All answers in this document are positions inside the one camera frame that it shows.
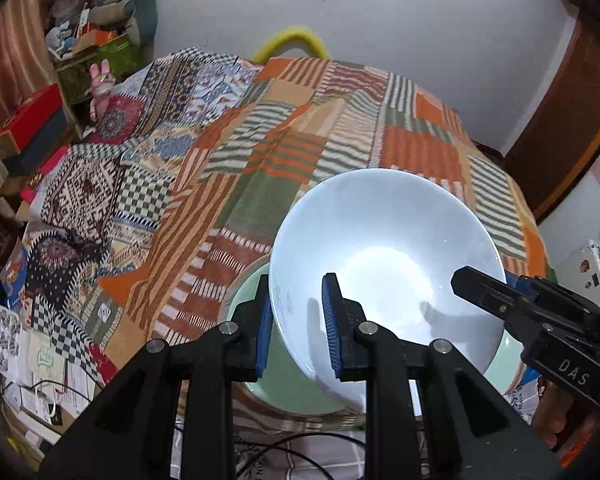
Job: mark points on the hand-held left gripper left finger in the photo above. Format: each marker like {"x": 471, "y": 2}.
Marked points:
{"x": 264, "y": 330}

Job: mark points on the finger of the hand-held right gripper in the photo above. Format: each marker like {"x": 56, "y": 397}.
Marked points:
{"x": 490, "y": 295}
{"x": 522, "y": 284}

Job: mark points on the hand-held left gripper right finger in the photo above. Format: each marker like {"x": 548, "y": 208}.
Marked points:
{"x": 330, "y": 330}

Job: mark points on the pale green plate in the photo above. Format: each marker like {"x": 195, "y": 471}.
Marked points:
{"x": 245, "y": 285}

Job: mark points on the white bowl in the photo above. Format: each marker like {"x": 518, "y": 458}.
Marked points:
{"x": 380, "y": 230}

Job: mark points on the person's right hand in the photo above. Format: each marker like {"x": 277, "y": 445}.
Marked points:
{"x": 555, "y": 415}

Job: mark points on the white printed box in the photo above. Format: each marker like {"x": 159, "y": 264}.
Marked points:
{"x": 580, "y": 265}

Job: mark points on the orange striped patchwork blanket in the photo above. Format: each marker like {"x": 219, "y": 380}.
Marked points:
{"x": 290, "y": 160}

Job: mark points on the wooden door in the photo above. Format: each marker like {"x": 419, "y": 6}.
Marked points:
{"x": 570, "y": 110}

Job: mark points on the black white patterned quilt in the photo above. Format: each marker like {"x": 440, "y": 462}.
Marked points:
{"x": 90, "y": 190}

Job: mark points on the blue printed box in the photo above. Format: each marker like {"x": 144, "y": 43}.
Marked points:
{"x": 16, "y": 277}

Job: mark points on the dark grey box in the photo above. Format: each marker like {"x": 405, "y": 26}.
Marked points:
{"x": 35, "y": 147}

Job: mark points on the pink bunny toy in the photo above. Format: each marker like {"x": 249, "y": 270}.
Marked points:
{"x": 101, "y": 80}

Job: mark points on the yellow hoop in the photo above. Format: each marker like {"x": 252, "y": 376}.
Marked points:
{"x": 300, "y": 32}

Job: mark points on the green box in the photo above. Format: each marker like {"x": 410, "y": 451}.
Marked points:
{"x": 115, "y": 52}

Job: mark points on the red box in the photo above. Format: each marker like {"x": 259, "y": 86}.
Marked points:
{"x": 30, "y": 115}

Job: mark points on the orange box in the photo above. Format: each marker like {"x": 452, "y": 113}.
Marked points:
{"x": 95, "y": 39}

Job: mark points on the grey plush cushion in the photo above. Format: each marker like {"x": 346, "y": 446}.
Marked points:
{"x": 140, "y": 10}

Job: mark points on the brown striped curtain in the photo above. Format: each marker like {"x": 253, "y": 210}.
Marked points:
{"x": 10, "y": 60}

